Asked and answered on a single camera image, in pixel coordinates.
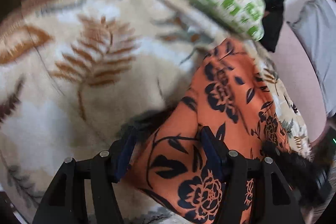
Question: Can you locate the orange floral garment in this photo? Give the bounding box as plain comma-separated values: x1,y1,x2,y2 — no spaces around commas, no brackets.
126,38,290,223

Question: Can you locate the grey pillow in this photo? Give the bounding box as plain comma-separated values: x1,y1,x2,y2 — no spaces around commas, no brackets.
289,0,335,117

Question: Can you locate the leaf print beige blanket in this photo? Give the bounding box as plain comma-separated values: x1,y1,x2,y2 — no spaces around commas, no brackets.
0,0,313,224

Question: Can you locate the pink bolster cushion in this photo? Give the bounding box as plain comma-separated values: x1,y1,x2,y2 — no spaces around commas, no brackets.
270,23,327,146

